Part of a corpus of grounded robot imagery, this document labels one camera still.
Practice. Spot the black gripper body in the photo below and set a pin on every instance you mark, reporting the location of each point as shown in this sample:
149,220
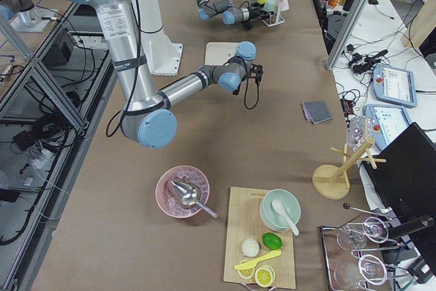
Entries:
236,90
253,12

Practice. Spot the green cup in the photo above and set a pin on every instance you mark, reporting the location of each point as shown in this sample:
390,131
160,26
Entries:
270,6

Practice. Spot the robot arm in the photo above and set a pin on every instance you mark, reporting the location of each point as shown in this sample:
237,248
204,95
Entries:
230,13
146,117

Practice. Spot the white cup rack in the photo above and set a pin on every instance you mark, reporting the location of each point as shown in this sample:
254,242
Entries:
275,18

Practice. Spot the cream cup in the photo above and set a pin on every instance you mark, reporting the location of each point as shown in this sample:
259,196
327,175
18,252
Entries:
282,5

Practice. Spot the cream rabbit print tray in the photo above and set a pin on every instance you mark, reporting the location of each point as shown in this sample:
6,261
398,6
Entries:
217,53

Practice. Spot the black tray with glasses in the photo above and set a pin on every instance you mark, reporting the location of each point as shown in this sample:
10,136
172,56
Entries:
375,251

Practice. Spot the folded grey cloth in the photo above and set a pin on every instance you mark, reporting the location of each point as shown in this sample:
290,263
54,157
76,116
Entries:
316,112

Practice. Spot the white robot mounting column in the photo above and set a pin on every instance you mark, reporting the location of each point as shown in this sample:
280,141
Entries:
163,56

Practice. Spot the black power adapter box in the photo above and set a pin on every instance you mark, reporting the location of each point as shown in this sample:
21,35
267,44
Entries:
348,107

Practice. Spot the clear patterned glass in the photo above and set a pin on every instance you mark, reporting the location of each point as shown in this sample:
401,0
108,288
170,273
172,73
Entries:
359,130

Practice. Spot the wooden mug tree stand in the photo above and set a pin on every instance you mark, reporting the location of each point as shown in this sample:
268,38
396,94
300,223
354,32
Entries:
332,181

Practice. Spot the white plastic spoon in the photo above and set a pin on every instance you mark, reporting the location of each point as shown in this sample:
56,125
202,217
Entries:
280,209

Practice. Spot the metal scoop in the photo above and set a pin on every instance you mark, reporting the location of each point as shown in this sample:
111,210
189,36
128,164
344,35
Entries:
188,195

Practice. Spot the bamboo cutting board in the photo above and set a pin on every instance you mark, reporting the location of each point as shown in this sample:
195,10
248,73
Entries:
244,221

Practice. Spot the pink ice bowl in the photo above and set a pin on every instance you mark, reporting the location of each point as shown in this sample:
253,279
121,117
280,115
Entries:
165,199

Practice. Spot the green lime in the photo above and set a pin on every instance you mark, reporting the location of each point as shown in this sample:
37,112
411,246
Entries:
272,241

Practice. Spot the white garlic bulb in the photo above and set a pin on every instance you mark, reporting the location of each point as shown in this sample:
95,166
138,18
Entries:
250,248

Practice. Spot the black monitor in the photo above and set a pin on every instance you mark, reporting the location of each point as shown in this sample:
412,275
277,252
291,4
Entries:
406,181

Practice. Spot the yellow plastic knife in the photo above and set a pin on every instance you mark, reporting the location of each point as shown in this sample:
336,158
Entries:
253,263

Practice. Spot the lemon half left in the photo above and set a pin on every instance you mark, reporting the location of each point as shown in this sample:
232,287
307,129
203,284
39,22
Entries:
246,274

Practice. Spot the lemon half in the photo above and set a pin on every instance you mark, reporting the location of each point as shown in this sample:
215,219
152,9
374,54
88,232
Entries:
265,276
246,274

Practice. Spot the lemon half right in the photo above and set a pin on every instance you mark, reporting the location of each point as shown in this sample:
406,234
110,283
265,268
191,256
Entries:
265,276

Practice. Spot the aluminium frame post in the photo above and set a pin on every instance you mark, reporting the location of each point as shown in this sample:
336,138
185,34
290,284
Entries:
345,33

